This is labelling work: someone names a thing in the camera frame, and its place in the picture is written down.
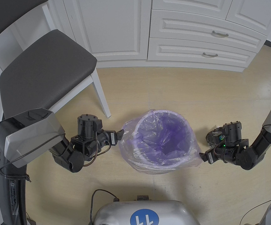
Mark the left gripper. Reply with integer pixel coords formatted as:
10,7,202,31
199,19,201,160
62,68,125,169
97,130,117,150

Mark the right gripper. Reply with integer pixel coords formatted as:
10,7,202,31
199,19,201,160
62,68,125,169
204,146,229,165

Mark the black plastic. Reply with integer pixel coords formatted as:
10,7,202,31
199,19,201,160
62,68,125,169
205,125,224,148

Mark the purple plastic bag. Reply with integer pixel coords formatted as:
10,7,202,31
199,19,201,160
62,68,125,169
118,108,204,174

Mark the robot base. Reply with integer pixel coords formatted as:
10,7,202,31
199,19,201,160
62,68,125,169
89,195,200,225

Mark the white trash bin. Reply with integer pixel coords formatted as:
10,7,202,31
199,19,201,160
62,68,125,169
129,110,194,175

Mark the white chair grey seat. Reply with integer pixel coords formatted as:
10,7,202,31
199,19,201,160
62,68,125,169
0,0,112,121

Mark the white wardrobe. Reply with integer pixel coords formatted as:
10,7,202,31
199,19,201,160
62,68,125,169
47,0,271,73

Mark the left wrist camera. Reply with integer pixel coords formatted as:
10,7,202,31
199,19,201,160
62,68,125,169
93,119,103,133

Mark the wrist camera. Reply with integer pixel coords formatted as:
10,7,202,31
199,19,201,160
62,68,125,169
93,119,103,133
214,128,225,147

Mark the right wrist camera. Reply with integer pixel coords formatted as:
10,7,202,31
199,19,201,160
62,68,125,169
214,128,225,147

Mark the black cable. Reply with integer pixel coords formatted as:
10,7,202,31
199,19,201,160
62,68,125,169
240,199,271,225
90,189,120,225

